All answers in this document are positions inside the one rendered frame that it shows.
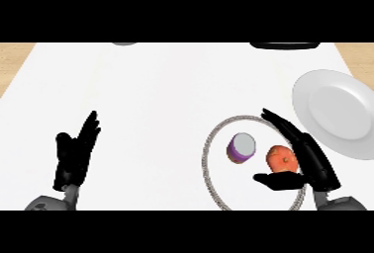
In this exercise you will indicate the purple can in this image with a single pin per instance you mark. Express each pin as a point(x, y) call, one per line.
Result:
point(241, 148)

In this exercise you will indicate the grey round object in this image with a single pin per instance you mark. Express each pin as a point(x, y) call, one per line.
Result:
point(124, 43)

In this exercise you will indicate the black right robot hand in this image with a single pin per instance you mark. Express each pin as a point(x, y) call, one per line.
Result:
point(311, 161)

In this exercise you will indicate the black flat object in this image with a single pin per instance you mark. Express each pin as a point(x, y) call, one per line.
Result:
point(284, 45)

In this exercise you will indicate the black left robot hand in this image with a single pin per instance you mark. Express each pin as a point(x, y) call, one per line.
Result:
point(73, 154)

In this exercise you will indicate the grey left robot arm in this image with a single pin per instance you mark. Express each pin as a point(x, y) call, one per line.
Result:
point(56, 200)

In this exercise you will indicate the white plate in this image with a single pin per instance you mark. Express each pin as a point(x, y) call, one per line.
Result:
point(340, 112)

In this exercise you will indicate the orange fruit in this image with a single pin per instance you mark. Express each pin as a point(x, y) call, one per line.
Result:
point(281, 159)

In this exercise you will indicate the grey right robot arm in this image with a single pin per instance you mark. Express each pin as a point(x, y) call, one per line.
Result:
point(339, 201)

